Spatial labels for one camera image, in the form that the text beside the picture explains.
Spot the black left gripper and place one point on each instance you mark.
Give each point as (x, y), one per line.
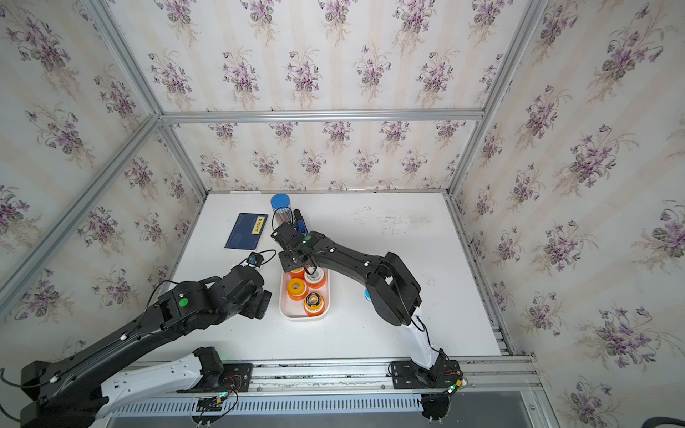
(260, 303)

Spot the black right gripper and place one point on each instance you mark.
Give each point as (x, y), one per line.
(285, 266)

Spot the white plastic storage box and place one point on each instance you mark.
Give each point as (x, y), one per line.
(293, 310)

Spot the orange sealing tape roll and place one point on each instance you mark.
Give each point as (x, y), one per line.
(315, 280)
(297, 273)

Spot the yellow tape roll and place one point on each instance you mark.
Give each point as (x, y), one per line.
(297, 289)

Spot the small yellow-black tape roll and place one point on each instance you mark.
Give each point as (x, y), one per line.
(314, 304)

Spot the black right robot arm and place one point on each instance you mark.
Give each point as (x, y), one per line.
(394, 292)

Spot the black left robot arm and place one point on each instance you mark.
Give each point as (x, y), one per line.
(97, 380)

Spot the blue stapler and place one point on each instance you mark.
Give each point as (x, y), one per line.
(299, 222)

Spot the blue-lidded pencil tube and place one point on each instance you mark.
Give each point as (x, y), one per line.
(282, 211)

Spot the dark blue book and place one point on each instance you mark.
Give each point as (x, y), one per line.
(246, 232)

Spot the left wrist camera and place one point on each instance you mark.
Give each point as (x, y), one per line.
(255, 260)

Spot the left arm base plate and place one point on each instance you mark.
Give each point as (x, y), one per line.
(233, 377)

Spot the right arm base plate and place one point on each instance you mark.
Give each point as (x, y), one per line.
(444, 375)

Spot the aluminium front rail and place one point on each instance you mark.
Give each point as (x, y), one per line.
(373, 375)

